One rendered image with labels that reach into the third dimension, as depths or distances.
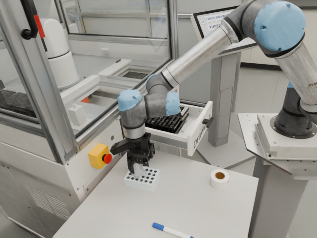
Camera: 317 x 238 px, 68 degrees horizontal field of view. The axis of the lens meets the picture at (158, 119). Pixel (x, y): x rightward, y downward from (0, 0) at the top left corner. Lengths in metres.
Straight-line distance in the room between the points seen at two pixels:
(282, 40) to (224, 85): 1.24
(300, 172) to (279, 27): 0.61
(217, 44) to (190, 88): 2.06
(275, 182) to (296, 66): 0.65
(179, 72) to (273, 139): 0.52
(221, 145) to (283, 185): 1.05
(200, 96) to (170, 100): 2.14
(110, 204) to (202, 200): 0.34
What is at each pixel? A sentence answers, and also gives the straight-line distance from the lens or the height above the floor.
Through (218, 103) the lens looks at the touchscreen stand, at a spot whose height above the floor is 0.51.
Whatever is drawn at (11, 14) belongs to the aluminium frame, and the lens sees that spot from 0.71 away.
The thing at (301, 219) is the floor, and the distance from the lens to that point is 1.95.
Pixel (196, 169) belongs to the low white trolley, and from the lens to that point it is 1.02.
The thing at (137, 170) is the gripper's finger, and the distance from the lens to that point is 0.90.
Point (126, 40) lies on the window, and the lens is 1.07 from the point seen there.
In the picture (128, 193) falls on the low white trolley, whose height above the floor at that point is 0.76.
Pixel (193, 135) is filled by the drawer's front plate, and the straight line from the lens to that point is 0.94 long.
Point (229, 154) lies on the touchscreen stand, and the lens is 2.20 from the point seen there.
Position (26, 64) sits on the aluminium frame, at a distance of 0.72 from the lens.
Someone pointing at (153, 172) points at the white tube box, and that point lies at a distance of 0.97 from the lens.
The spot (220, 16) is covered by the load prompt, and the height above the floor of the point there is 1.16.
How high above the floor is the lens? 1.49
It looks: 33 degrees down
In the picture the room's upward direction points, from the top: 5 degrees counter-clockwise
